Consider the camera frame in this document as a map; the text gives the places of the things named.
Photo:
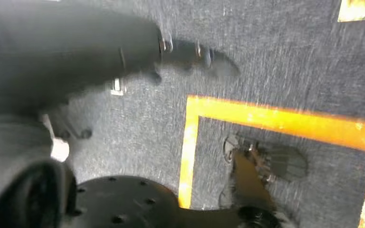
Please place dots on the small clear plastic piece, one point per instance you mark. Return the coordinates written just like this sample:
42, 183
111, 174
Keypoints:
118, 87

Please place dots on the black perforated robot plate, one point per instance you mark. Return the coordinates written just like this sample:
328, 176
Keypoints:
122, 204

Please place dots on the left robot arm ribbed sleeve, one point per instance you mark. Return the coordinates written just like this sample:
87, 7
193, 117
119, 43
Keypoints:
12, 170

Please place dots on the yellowish card on floor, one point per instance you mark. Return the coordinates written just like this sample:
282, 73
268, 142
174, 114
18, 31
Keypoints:
355, 9

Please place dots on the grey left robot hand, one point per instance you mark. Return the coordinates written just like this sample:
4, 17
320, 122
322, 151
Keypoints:
59, 53

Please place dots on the yellow floor tape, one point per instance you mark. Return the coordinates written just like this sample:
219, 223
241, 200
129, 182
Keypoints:
264, 121

